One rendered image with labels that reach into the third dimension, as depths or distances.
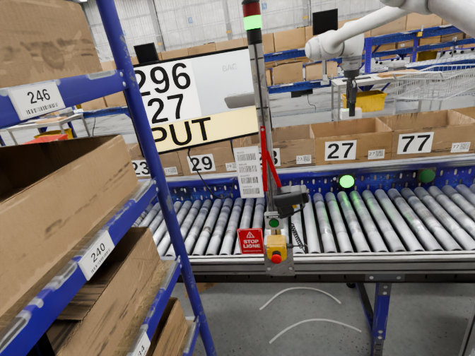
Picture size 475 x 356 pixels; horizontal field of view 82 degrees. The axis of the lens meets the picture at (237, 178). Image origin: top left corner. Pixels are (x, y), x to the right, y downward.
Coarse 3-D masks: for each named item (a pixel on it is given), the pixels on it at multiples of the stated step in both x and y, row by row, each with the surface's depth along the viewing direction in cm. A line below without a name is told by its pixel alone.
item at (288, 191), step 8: (280, 192) 94; (288, 192) 92; (296, 192) 92; (304, 192) 91; (280, 200) 93; (288, 200) 93; (296, 200) 92; (304, 200) 92; (280, 208) 97; (288, 208) 96; (280, 216) 98; (288, 216) 97
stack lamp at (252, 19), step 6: (246, 6) 75; (252, 6) 75; (258, 6) 75; (246, 12) 76; (252, 12) 75; (258, 12) 76; (246, 18) 76; (252, 18) 76; (258, 18) 76; (246, 24) 77; (252, 24) 76; (258, 24) 77
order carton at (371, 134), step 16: (320, 128) 175; (336, 128) 173; (352, 128) 172; (368, 128) 170; (384, 128) 154; (320, 144) 150; (368, 144) 146; (384, 144) 145; (320, 160) 154; (336, 160) 153; (352, 160) 151; (368, 160) 150
